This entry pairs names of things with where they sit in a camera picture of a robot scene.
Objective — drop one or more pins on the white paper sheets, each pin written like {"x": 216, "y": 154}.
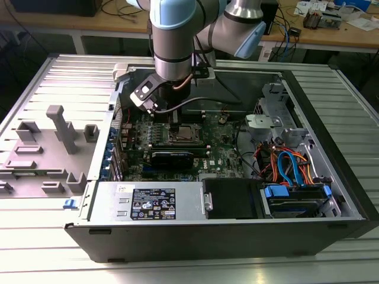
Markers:
{"x": 364, "y": 23}

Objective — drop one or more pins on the silver metal drive cage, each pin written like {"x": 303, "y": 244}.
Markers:
{"x": 275, "y": 100}

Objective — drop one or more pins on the hard disk in blue carrier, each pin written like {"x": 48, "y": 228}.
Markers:
{"x": 296, "y": 204}

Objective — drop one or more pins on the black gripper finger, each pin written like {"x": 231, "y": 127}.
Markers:
{"x": 174, "y": 124}

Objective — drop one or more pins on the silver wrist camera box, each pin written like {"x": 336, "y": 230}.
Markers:
{"x": 204, "y": 81}

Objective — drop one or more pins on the black tower box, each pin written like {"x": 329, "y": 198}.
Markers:
{"x": 271, "y": 17}

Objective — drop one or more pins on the green motherboard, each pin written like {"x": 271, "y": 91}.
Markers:
{"x": 219, "y": 154}

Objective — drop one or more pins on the silver power supply unit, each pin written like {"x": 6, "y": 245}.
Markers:
{"x": 106, "y": 204}

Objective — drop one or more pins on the black RAM slot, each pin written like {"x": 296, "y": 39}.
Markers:
{"x": 192, "y": 112}
{"x": 202, "y": 151}
{"x": 192, "y": 118}
{"x": 177, "y": 145}

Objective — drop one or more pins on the wooden desk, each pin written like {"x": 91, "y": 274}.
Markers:
{"x": 325, "y": 40}
{"x": 59, "y": 22}

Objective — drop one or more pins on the small black box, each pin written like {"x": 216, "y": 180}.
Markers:
{"x": 295, "y": 31}

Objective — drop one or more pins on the large black box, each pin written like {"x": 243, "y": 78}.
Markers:
{"x": 59, "y": 7}

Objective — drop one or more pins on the grey electronic device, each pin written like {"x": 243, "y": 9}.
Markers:
{"x": 330, "y": 20}

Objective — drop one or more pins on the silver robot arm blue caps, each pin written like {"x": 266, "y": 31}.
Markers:
{"x": 171, "y": 41}

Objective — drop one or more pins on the copper coil transformer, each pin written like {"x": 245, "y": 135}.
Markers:
{"x": 312, "y": 19}

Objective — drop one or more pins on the grey plastic parts rack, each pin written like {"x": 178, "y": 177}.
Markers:
{"x": 44, "y": 165}

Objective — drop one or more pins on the white labelled box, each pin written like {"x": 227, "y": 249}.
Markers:
{"x": 267, "y": 54}

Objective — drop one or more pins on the thin metal locking lever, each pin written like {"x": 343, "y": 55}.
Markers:
{"x": 186, "y": 142}

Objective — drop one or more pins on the black open PC case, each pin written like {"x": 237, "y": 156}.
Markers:
{"x": 177, "y": 242}

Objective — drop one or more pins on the silver CPU plate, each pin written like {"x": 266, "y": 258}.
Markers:
{"x": 186, "y": 133}

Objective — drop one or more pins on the coin cell battery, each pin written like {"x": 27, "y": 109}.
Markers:
{"x": 222, "y": 119}

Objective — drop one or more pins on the black graphics card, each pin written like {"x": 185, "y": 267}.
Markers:
{"x": 171, "y": 159}

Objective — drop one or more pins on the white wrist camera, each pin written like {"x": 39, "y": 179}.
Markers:
{"x": 144, "y": 91}

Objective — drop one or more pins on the blue plastic case latch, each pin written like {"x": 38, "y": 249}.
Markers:
{"x": 70, "y": 203}

